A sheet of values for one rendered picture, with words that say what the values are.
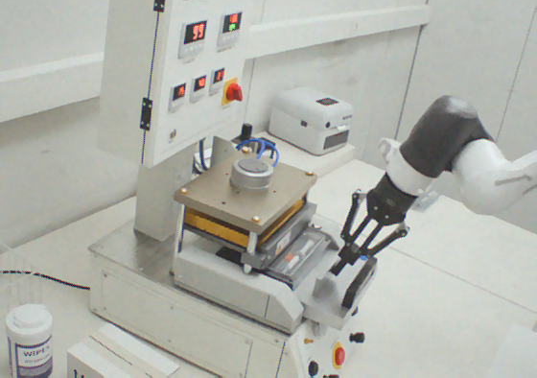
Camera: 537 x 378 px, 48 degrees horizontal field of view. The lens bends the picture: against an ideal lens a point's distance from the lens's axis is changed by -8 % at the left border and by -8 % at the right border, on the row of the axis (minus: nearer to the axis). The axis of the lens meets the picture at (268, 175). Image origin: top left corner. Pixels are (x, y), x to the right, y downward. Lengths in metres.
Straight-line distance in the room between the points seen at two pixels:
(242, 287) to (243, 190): 0.19
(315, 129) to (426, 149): 1.19
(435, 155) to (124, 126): 0.55
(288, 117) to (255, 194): 1.09
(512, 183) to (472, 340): 0.65
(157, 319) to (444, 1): 2.72
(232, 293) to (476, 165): 0.49
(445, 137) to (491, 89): 2.55
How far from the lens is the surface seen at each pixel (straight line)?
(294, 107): 2.27
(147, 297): 1.31
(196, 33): 1.16
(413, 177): 1.10
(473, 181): 1.05
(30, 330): 1.20
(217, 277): 1.19
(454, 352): 1.57
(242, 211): 1.16
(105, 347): 1.24
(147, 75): 1.13
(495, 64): 3.58
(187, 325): 1.28
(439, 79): 3.69
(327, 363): 1.33
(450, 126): 1.06
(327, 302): 1.21
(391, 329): 1.57
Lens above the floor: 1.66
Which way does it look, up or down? 25 degrees down
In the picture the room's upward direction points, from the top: 10 degrees clockwise
